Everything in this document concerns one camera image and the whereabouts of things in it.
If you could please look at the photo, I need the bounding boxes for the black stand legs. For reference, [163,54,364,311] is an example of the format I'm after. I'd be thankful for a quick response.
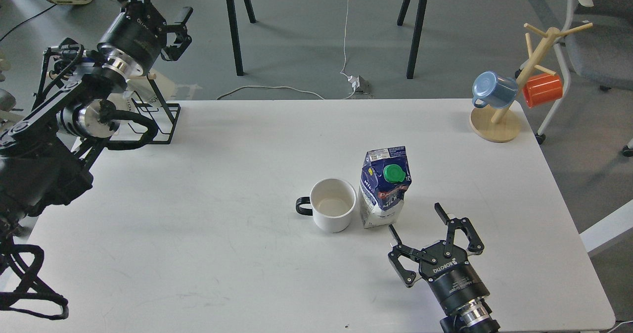
[397,0,428,80]
[223,0,257,76]

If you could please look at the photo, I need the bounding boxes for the black wire mug rack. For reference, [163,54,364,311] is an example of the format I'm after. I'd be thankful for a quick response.
[72,73,181,145]

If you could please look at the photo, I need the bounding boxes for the blue hanging mug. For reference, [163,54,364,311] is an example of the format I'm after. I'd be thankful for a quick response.
[472,71,518,108]

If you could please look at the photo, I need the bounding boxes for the white floor cable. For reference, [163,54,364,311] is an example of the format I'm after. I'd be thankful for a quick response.
[217,0,369,100]

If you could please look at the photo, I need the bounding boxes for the orange hanging mug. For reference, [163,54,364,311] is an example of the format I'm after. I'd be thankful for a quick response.
[522,73,563,108]

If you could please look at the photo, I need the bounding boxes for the white power plug adapter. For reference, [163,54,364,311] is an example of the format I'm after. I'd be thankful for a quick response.
[347,75,371,95]

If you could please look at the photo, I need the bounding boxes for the white mug black handle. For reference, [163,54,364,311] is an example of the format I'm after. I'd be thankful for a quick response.
[295,178,357,233]

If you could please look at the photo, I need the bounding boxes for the blue milk carton green cap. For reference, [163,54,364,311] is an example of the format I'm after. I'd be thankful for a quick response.
[359,146,412,229]

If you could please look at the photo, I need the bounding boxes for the wooden mug tree stand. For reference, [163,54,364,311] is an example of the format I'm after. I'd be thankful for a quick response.
[470,22,594,143]

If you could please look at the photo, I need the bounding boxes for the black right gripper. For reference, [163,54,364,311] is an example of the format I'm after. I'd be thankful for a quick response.
[388,203,491,319]

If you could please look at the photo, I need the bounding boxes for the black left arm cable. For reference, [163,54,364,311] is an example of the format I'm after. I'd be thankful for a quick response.
[0,234,70,321]

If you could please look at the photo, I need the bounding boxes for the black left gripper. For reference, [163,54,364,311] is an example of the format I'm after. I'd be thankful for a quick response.
[97,0,193,76]

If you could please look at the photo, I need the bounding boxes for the black right stand legs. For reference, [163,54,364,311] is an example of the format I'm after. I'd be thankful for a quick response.
[397,0,428,80]

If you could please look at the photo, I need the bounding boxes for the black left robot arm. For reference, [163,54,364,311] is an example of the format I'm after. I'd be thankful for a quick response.
[1,0,193,238]

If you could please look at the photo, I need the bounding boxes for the black left stand legs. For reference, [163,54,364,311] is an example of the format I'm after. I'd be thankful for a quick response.
[223,0,257,76]

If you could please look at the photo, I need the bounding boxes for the grey office chair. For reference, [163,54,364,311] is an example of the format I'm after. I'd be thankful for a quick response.
[535,0,633,144]

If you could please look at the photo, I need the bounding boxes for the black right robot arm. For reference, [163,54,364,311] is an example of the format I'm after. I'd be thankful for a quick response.
[388,202,500,333]

